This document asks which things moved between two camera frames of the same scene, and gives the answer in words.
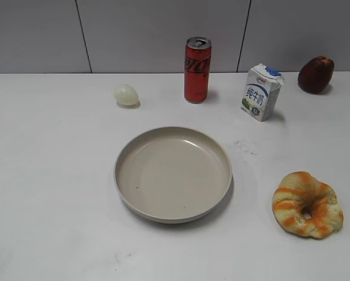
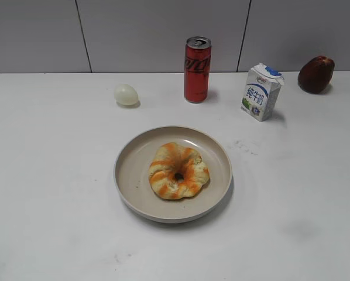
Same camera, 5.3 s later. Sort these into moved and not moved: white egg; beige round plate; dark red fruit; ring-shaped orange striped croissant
Moved: ring-shaped orange striped croissant
Not moved: white egg; beige round plate; dark red fruit
